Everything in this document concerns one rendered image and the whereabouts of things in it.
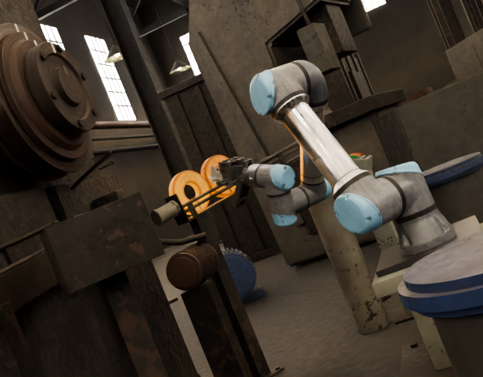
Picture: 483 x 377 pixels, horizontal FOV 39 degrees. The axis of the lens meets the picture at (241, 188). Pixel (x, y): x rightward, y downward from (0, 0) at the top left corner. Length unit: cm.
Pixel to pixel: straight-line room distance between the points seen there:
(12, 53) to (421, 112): 236
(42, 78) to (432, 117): 236
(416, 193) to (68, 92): 101
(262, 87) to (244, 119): 281
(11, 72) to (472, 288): 141
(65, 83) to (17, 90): 16
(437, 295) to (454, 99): 292
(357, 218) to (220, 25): 318
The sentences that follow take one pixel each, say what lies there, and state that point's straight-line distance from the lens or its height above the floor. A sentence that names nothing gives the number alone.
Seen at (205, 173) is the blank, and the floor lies 75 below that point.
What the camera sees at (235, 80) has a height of 136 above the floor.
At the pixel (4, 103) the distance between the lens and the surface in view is 191.
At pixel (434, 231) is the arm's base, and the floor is 36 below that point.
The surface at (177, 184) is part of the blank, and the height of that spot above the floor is 75.
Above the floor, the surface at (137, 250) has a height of 61.
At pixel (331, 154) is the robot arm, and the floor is 64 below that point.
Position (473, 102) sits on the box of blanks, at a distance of 386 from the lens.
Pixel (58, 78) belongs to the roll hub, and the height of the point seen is 113.
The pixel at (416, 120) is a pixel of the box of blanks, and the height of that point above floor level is 63.
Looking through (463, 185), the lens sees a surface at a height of 34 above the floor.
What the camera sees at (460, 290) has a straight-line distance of 94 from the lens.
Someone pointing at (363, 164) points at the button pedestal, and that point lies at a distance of 239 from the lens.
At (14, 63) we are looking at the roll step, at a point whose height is 120.
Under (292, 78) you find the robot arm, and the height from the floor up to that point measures 88.
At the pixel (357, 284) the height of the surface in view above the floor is 18.
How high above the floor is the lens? 64
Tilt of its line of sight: level
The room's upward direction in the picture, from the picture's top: 22 degrees counter-clockwise
